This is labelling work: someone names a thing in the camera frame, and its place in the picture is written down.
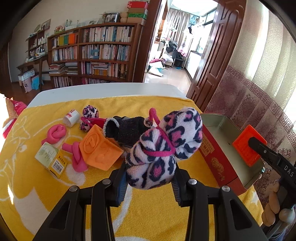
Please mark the large wooden bookshelf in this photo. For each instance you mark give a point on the large wooden bookshelf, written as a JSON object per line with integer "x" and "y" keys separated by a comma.
{"x": 102, "y": 53}

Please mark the small wooden side shelf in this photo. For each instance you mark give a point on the small wooden side shelf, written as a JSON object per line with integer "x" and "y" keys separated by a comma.
{"x": 37, "y": 45}

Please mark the orange foam cube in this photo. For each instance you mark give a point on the orange foam cube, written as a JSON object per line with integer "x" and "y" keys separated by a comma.
{"x": 97, "y": 151}

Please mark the green yellow small carton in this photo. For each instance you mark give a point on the green yellow small carton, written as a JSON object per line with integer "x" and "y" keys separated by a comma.
{"x": 52, "y": 159}

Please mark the white wrapped tissue roll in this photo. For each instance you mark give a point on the white wrapped tissue roll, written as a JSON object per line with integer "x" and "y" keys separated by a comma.
{"x": 71, "y": 118}

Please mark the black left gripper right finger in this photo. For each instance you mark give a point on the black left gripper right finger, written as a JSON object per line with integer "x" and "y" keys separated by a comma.
{"x": 232, "y": 220}

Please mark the brown wooden door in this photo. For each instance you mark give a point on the brown wooden door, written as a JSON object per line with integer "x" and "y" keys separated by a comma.
{"x": 222, "y": 39}

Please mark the right hand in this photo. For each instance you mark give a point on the right hand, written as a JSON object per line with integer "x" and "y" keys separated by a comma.
{"x": 287, "y": 216}

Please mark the black fuzzy sock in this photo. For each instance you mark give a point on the black fuzzy sock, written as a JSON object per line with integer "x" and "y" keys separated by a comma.
{"x": 126, "y": 131}

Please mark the purple patterned curtain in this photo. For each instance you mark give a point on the purple patterned curtain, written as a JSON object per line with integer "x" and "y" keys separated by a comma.
{"x": 258, "y": 86}

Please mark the yellow patterned towel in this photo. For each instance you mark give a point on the yellow patterned towel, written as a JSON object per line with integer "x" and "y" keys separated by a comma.
{"x": 29, "y": 191}

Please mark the stacked gift boxes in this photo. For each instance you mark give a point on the stacked gift boxes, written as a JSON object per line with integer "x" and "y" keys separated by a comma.
{"x": 137, "y": 12}

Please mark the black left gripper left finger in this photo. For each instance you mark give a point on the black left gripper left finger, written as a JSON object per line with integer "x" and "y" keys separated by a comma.
{"x": 67, "y": 220}

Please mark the large leopard print fuzzy sock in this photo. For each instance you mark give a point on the large leopard print fuzzy sock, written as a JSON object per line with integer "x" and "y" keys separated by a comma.
{"x": 152, "y": 160}

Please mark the pink knotted foam tube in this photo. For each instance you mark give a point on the pink knotted foam tube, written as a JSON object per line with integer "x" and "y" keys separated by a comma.
{"x": 78, "y": 162}
{"x": 54, "y": 134}

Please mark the red tin box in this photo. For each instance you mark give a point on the red tin box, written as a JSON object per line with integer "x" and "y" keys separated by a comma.
{"x": 225, "y": 163}

